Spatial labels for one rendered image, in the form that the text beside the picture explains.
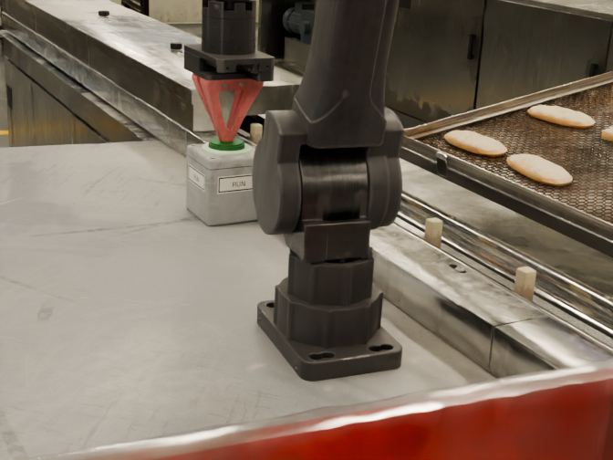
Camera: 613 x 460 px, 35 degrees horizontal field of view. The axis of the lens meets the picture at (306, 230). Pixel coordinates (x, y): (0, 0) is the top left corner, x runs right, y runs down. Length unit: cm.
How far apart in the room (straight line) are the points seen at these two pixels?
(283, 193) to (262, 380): 14
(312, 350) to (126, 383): 14
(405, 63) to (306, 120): 397
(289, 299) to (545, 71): 321
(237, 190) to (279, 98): 30
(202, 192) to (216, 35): 17
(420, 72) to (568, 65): 98
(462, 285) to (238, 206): 33
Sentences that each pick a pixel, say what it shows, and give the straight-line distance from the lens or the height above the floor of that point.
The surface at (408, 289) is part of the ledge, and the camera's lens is 85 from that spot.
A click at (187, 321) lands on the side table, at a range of 83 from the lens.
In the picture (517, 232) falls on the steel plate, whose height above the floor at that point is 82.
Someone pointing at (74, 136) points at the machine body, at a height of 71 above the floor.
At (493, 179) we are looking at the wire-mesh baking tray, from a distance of 104.
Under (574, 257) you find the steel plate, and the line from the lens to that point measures 105.
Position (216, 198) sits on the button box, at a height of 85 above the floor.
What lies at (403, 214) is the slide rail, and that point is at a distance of 104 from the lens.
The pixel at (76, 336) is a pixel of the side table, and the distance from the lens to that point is 81.
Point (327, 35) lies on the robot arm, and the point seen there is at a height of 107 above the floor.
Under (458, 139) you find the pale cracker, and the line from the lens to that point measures 115.
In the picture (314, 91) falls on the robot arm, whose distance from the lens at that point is 72.
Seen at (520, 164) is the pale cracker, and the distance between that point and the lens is 107.
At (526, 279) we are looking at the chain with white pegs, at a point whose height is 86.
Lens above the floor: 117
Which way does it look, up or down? 19 degrees down
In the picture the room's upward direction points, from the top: 3 degrees clockwise
